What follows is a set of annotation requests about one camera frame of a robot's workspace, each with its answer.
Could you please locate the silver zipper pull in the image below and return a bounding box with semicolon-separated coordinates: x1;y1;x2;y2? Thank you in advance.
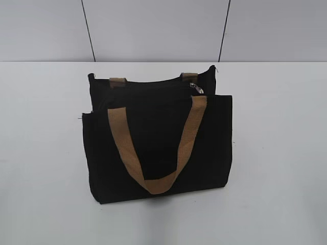
190;83;204;94

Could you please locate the black tote bag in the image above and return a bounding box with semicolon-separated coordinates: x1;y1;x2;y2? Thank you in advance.
81;65;232;204

